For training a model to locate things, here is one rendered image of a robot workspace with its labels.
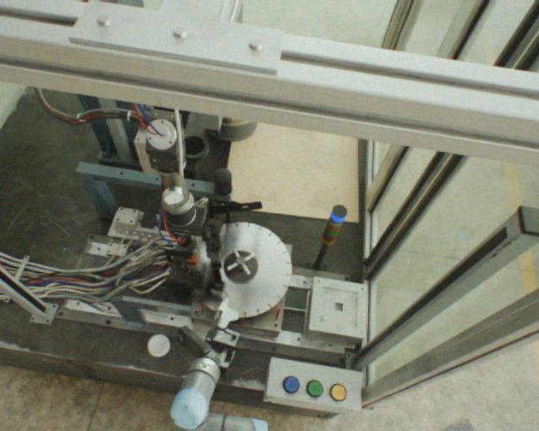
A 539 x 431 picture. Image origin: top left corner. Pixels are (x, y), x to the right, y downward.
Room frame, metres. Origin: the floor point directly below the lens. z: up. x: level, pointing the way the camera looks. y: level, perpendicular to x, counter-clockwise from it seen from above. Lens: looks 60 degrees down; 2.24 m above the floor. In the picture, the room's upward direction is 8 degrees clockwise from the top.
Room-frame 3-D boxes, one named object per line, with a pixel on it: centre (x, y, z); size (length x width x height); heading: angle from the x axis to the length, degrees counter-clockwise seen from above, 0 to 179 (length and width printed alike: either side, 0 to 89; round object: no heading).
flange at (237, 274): (0.54, 0.07, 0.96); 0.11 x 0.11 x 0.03
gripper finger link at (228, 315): (0.35, 0.07, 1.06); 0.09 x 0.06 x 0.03; 171
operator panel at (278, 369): (0.23, -0.20, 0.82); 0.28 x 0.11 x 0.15; 89
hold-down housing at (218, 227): (0.52, 0.14, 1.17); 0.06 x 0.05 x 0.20; 80
